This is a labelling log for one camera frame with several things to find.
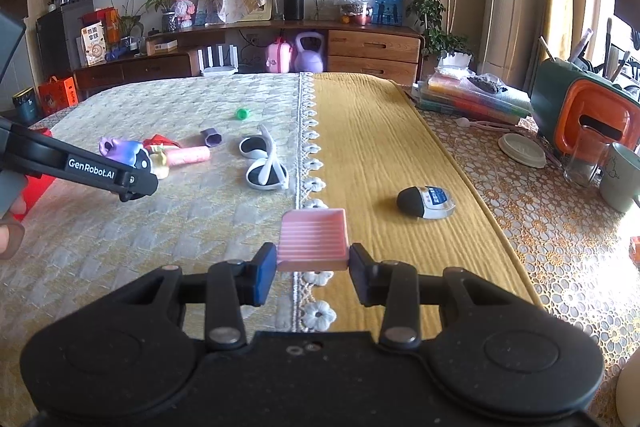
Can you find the red snack packet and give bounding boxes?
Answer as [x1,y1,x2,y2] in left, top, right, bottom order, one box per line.
[142,134,181,152]

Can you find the white snack bag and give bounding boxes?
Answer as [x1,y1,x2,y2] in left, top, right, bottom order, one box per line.
[80,22,107,66]

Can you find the orange gift bag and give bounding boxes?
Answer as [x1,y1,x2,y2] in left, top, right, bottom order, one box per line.
[95,7,121,44]

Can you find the gold lace tablecloth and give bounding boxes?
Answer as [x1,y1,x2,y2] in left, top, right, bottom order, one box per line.
[410,104,640,403]

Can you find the dark green can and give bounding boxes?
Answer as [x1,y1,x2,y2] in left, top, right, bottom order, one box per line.
[12,87,37,125]

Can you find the illustrated card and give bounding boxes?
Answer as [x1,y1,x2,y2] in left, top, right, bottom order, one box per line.
[192,0,218,26]

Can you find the pink toy case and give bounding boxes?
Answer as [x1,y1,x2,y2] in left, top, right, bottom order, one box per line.
[265,37,294,74]

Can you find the person's left hand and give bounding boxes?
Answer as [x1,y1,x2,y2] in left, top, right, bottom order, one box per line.
[0,197,27,261]

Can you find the green and orange tissue box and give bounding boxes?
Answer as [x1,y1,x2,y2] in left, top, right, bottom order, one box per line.
[530,57,640,162]

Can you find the small leafy potted plant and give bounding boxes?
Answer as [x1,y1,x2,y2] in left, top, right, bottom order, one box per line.
[117,0,147,40]

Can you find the purple kettlebell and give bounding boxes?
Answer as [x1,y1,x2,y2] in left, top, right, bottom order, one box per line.
[294,32,328,72]

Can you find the white sunglasses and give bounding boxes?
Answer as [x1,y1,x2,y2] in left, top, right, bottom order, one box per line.
[239,123,291,191]

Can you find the clear plastic bag with food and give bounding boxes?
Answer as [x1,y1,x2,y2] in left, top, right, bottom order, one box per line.
[334,0,373,25]

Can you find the cream quilted cloth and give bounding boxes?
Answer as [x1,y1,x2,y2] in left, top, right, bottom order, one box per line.
[0,72,321,427]

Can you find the pale green mug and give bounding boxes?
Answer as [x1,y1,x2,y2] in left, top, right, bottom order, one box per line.
[599,142,640,214]

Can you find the white router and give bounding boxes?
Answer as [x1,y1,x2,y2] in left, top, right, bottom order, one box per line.
[196,45,239,76]

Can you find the purple plastic toy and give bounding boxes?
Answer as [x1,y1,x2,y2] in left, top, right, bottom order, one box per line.
[98,136,151,170]

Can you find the white round lid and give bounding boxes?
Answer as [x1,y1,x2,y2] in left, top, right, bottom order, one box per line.
[497,133,547,168]

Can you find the dark grey pouch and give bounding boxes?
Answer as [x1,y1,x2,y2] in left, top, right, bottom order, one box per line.
[465,74,506,95]

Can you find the pink ridged soap dish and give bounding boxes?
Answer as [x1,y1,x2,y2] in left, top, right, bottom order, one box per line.
[276,208,349,272]

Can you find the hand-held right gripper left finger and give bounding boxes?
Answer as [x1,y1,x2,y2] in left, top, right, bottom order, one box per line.
[122,242,278,351]

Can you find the yellow cloth with lace trim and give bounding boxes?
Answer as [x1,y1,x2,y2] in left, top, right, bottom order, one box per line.
[295,72,546,333]

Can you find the orange gift box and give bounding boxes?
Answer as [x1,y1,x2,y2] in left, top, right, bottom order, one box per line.
[37,76,78,116]

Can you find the black and clear small case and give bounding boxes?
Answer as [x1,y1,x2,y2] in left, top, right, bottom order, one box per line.
[396,185,456,221]

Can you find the white plant pot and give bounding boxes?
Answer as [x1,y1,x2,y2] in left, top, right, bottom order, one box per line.
[435,49,476,80]

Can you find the wooden media cabinet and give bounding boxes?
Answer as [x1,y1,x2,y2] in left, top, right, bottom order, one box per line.
[72,19,426,100]

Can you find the stack of books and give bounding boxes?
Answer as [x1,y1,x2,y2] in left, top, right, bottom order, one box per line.
[419,69,533,126]

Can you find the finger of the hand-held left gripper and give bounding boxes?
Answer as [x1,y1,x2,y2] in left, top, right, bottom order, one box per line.
[61,145,159,203]

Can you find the holder with brushes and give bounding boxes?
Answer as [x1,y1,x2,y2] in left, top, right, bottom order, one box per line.
[537,18,636,80]

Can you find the pink and yellow tube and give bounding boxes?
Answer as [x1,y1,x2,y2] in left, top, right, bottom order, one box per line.
[149,145,211,180]

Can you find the potted plant in patterned vase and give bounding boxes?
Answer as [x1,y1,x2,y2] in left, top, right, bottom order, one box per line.
[142,0,179,32]

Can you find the clear drinking glass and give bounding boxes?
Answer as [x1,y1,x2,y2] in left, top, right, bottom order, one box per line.
[565,127,608,188]

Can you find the black mini fridge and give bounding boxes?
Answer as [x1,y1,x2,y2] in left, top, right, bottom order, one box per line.
[36,0,96,98]

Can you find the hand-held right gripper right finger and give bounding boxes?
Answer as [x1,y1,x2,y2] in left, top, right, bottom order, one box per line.
[348,243,507,351]

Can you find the small wooden box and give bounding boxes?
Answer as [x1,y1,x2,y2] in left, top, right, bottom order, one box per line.
[146,38,179,56]

